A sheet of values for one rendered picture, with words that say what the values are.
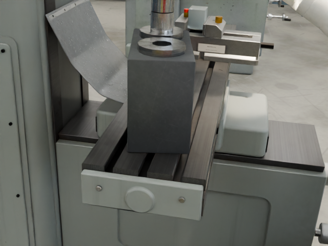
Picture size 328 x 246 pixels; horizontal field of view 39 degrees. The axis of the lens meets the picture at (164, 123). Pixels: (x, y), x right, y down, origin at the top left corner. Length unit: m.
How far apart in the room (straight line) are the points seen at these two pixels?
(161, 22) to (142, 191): 0.34
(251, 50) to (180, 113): 0.63
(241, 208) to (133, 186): 0.63
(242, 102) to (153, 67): 0.67
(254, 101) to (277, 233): 0.41
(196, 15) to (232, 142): 0.42
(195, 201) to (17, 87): 0.68
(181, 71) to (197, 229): 0.75
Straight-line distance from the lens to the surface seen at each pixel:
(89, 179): 0.84
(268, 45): 1.48
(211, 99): 1.14
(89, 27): 1.47
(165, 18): 0.92
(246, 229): 1.44
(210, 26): 1.42
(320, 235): 1.44
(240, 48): 1.43
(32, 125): 1.36
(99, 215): 1.50
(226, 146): 1.29
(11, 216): 1.54
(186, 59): 0.81
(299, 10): 1.20
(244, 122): 1.30
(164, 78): 0.81
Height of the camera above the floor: 1.40
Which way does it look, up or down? 26 degrees down
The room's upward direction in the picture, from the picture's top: 2 degrees clockwise
